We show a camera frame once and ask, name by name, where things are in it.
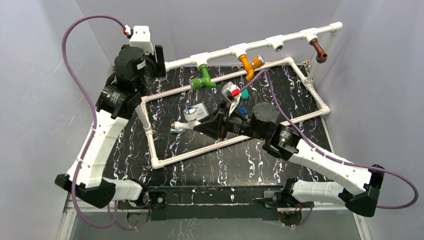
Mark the white plastic faucet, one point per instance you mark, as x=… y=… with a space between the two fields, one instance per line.
x=190 y=114

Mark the teal small box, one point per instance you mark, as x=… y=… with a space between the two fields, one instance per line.
x=244 y=94

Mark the green plastic faucet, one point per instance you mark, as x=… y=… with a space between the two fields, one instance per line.
x=204 y=81

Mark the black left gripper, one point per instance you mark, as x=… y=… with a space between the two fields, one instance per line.
x=160 y=66

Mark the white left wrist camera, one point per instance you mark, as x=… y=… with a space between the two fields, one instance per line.
x=140 y=37

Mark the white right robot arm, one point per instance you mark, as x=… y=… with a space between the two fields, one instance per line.
x=356 y=188

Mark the orange plastic faucet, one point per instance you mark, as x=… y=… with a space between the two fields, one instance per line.
x=250 y=67

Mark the blue stapler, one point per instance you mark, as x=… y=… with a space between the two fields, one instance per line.
x=242 y=110

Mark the brown plastic faucet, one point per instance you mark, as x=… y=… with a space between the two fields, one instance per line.
x=321 y=55

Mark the white plastic package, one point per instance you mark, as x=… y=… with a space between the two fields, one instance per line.
x=201 y=111

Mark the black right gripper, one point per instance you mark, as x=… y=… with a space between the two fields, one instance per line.
x=216 y=123

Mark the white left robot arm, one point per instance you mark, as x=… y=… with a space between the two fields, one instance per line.
x=120 y=98

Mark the black metal base rail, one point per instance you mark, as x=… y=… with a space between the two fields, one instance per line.
x=225 y=202

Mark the light blue small clip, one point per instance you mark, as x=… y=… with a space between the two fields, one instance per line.
x=177 y=131

